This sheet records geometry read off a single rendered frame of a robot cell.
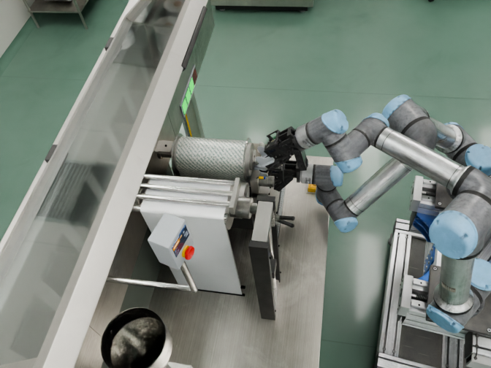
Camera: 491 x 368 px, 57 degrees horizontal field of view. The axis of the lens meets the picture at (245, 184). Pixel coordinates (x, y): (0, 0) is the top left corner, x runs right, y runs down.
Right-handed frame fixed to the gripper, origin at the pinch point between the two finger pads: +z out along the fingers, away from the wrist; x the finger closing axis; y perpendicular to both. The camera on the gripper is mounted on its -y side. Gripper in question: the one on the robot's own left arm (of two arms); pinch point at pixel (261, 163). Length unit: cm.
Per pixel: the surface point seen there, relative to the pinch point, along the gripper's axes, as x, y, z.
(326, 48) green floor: -222, -105, 65
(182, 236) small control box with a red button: 55, 38, -25
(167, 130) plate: -11.4, 24.7, 26.9
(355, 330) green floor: 13, -123, 44
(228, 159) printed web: 4.3, 11.5, 3.4
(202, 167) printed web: 6.0, 15.0, 12.5
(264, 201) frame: 28.9, 12.0, -18.3
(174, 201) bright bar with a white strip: 32.1, 28.6, -0.2
